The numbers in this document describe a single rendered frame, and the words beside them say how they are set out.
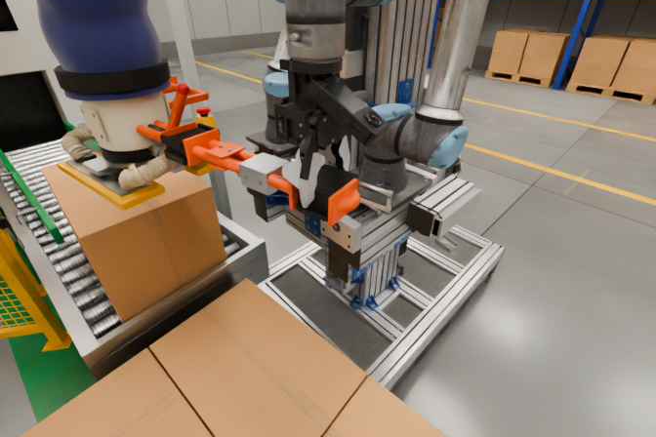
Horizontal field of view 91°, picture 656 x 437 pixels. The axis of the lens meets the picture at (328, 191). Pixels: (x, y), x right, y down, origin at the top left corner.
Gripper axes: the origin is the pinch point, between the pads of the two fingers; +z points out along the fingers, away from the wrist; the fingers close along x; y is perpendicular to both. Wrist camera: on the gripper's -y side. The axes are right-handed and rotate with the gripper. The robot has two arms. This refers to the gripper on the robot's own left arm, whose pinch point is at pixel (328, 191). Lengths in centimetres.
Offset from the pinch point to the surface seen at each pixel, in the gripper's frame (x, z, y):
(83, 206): 13, 31, 87
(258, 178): 3.8, -0.1, 12.2
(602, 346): -126, 125, -81
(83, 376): 36, 126, 115
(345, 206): 2.4, -0.3, -4.9
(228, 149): 1.2, -1.6, 22.8
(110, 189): 15, 11, 50
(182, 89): 1.9, -11.6, 33.3
